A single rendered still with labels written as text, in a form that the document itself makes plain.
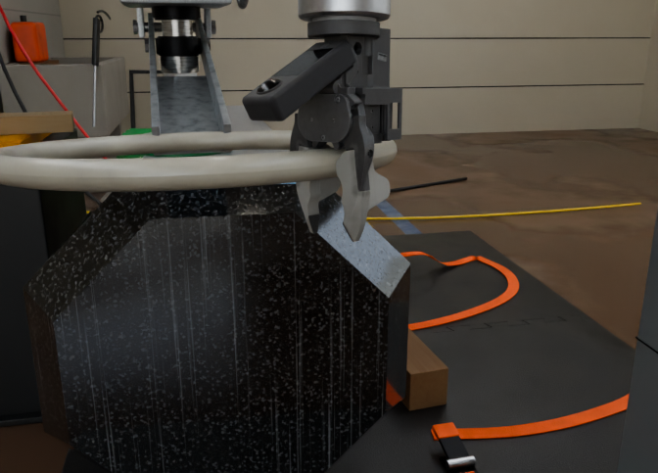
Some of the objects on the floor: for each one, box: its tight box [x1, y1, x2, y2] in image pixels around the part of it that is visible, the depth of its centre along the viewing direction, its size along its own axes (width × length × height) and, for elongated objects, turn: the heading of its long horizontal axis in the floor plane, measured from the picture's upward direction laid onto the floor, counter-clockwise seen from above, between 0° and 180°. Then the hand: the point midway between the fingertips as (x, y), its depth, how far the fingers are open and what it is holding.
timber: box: [401, 328, 448, 411], centre depth 197 cm, size 30×12×12 cm, turn 18°
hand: (329, 226), depth 66 cm, fingers closed on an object, 5 cm apart
